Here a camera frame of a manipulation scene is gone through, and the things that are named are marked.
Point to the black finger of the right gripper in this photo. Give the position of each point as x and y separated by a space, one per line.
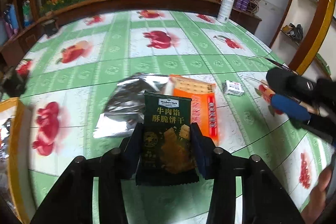
291 85

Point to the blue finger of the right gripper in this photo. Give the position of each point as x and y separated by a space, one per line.
290 107

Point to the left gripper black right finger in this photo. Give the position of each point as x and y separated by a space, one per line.
203 147

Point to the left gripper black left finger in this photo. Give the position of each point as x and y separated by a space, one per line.
131 151

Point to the green beef cracker packet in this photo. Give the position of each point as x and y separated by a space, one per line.
166 157

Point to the silver foil snack bag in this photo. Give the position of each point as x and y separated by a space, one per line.
125 107

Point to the orange cracker packet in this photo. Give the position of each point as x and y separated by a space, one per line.
203 103

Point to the person's right hand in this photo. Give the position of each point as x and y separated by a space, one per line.
317 197

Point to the black scissors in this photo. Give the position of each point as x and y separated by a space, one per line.
281 66

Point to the small white box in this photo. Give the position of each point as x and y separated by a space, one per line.
232 88

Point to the purple bottles on shelf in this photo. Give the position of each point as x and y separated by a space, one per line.
242 4

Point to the white spray bottle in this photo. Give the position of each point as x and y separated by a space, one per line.
225 11

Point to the green fruit pattern tablecloth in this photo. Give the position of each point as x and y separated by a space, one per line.
80 66

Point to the yellow cardboard tray box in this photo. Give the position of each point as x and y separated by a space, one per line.
18 161

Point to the black round pot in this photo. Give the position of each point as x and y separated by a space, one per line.
12 82

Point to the black ink bottle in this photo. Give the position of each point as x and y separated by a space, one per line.
50 27

